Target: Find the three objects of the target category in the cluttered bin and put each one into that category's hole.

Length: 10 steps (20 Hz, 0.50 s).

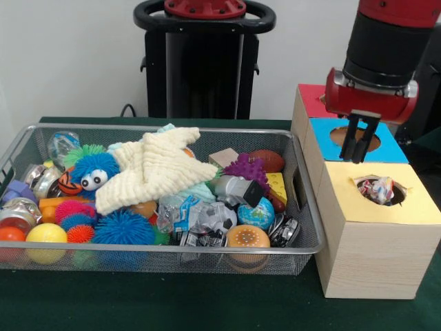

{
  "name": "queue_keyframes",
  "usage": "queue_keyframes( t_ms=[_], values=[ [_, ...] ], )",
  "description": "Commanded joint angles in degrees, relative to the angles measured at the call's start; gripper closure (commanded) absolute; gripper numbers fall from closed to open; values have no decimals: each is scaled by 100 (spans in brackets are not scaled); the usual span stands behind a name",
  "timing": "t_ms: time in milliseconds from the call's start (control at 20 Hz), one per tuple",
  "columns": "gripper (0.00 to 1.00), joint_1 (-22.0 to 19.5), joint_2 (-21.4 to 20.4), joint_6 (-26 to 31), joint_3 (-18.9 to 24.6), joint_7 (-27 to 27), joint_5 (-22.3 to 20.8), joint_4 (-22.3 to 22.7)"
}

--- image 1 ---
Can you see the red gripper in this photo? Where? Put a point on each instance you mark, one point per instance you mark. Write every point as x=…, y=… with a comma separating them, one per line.
x=368, y=100

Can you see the multicoloured knotted cloth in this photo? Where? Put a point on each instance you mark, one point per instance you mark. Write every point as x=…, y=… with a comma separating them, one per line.
x=377, y=189

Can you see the light blue muslin cloth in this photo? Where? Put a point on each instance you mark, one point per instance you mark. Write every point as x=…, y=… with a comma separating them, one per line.
x=200, y=191

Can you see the cream muslin cloth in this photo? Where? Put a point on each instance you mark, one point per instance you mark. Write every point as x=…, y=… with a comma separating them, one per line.
x=155, y=172

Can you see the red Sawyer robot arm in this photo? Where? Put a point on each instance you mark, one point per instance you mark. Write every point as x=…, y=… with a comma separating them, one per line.
x=386, y=41

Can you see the wooden box with three holes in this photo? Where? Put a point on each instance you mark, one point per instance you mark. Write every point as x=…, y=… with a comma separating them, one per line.
x=372, y=262

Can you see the shallow metal mesh bin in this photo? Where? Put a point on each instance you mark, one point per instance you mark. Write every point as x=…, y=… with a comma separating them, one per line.
x=206, y=249

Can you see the dark green table cloth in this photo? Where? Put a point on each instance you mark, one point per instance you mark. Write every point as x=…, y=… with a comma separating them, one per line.
x=206, y=303
x=432, y=138

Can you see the brown toy football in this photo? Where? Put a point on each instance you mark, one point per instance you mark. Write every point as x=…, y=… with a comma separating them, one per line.
x=268, y=160

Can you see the yellow cheese toy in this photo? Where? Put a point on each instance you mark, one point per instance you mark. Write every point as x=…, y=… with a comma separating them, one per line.
x=277, y=188

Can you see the purple spiky ball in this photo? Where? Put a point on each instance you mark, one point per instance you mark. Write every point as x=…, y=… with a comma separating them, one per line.
x=246, y=169

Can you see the blue globe ball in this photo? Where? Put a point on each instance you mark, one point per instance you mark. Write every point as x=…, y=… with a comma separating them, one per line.
x=255, y=213

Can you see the toy burger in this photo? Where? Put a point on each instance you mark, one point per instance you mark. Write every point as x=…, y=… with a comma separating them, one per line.
x=248, y=236

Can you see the large blue spiky ball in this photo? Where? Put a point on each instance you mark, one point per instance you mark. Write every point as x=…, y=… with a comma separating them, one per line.
x=124, y=229

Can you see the yellow smooth ball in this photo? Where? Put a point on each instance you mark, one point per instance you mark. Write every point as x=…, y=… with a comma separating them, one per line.
x=46, y=236

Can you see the orange smooth ball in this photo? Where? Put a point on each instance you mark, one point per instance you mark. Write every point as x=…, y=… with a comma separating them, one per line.
x=12, y=236

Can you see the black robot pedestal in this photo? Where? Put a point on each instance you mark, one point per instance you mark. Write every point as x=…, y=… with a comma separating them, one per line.
x=203, y=69

